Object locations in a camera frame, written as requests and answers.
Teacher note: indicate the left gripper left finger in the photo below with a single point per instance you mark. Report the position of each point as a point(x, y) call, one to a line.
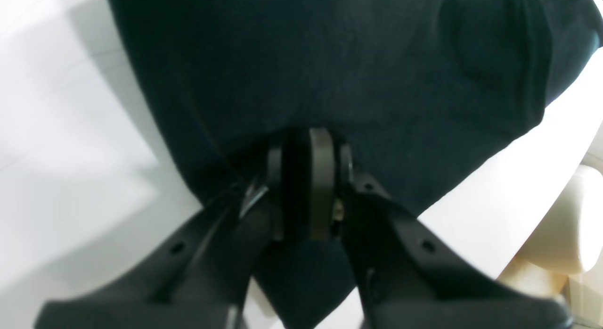
point(198, 277)

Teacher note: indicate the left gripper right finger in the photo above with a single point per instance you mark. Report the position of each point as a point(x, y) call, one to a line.
point(406, 276)

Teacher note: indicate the black graphic T-shirt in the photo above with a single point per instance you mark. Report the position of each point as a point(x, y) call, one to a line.
point(423, 92)

